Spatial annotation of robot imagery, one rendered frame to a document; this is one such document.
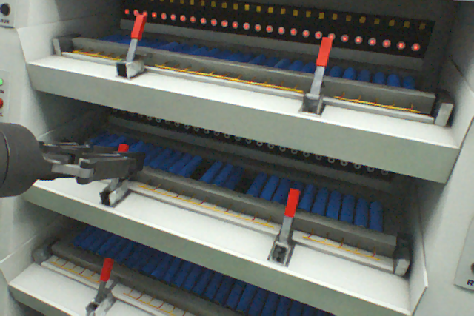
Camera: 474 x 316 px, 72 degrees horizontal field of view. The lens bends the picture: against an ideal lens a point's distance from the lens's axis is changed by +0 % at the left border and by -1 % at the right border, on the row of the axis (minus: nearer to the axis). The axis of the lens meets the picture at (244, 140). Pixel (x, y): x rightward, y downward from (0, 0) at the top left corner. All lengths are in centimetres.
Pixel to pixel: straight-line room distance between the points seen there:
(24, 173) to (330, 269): 36
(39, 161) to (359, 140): 34
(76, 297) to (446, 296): 55
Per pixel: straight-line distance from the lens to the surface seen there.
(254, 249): 45
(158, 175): 55
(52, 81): 60
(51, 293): 69
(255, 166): 56
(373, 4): 61
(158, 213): 51
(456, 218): 41
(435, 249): 42
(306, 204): 50
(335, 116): 40
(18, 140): 37
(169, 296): 60
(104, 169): 42
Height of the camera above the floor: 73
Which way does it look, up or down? 8 degrees down
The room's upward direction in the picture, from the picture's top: 11 degrees clockwise
